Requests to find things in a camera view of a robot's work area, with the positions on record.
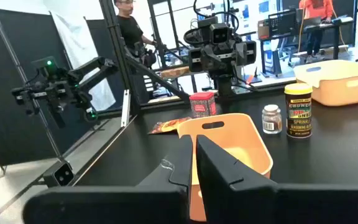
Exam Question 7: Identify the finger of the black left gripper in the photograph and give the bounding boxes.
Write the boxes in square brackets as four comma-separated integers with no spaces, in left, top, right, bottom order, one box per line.
[215,45,231,73]
[201,46,216,72]

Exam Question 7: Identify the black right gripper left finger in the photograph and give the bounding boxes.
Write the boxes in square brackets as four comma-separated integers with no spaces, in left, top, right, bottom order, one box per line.
[22,134,194,224]

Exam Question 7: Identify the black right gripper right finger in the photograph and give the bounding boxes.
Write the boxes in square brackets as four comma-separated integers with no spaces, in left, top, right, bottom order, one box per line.
[196,134,358,224]

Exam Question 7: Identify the red-lid smoked paprika tin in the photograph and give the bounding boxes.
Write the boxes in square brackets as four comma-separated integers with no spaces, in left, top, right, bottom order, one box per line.
[188,91,218,119]

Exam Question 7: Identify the orange spice packet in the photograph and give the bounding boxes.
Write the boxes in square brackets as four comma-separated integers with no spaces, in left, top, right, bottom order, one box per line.
[147,116,193,135]

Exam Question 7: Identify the yellow-lid crunchy onion jar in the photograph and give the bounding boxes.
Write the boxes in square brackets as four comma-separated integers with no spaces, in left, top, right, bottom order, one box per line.
[283,83,314,139]

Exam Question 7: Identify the cardboard box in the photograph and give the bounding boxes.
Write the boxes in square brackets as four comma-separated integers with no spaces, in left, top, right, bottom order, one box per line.
[257,19,271,40]

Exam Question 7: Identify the black computer monitor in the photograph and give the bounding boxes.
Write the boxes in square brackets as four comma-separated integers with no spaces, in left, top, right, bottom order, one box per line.
[267,9,298,38]

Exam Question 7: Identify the orange plastic bin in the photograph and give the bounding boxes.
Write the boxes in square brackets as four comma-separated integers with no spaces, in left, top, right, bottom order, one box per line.
[177,113,274,222]

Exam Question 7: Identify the small clear glass spice jar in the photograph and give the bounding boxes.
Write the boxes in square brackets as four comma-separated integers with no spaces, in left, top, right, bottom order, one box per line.
[261,104,283,135]

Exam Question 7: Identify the person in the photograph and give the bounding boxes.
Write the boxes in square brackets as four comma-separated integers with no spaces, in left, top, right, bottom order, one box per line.
[298,0,336,65]
[113,0,157,60]

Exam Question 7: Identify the black office desk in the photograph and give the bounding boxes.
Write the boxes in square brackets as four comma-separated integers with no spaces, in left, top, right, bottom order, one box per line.
[259,17,354,78]

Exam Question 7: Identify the yellow plastic bin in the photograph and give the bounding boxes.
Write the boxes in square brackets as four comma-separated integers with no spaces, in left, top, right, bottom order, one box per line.
[293,59,358,107]

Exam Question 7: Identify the white fabric screen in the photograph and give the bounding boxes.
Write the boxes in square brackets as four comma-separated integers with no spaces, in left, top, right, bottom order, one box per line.
[49,11,117,112]

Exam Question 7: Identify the black partition panel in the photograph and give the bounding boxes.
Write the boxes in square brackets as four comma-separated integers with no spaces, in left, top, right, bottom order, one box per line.
[0,8,93,167]

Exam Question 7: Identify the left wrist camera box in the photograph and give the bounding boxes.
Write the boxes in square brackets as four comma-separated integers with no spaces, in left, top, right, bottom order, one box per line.
[209,23,233,45]

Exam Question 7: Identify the black diagonal frame brace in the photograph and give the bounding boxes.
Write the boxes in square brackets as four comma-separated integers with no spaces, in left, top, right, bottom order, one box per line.
[124,54,193,104]

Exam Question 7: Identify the black table camera box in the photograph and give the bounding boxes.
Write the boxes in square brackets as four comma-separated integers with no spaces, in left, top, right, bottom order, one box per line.
[43,161,75,188]

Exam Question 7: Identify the black frame post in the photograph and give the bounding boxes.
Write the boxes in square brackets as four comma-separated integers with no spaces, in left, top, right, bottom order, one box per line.
[99,0,141,116]

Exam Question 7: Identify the silver bracket plate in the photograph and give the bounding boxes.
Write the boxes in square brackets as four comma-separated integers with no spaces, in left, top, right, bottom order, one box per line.
[121,90,131,128]

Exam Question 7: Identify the grey slanted frame strut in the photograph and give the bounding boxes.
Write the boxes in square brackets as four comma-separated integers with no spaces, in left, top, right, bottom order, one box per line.
[0,1,65,163]

